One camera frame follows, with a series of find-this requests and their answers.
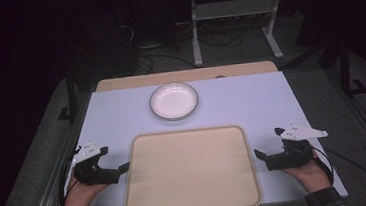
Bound pale table cover sheet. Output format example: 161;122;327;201
43;65;350;206

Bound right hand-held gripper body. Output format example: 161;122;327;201
261;120;332;172

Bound beige plastic tray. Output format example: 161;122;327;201
118;123;264;206

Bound person's right hand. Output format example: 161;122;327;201
280;149;333;198

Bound person's left hand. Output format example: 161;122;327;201
58;175;113;206

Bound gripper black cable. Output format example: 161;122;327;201
310;142;366;206
54;148;85;206

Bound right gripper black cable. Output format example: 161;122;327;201
310;142;366;206

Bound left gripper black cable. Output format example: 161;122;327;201
54;148;85;206

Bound white metal desk frame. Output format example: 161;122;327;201
187;0;292;68

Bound white round plate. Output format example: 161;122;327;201
147;79;201;124

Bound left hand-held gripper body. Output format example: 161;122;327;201
70;139;123;189

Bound black floor cables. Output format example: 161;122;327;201
113;0;246;76

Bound black metal stand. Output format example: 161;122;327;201
53;71;84;124
335;37;366;99

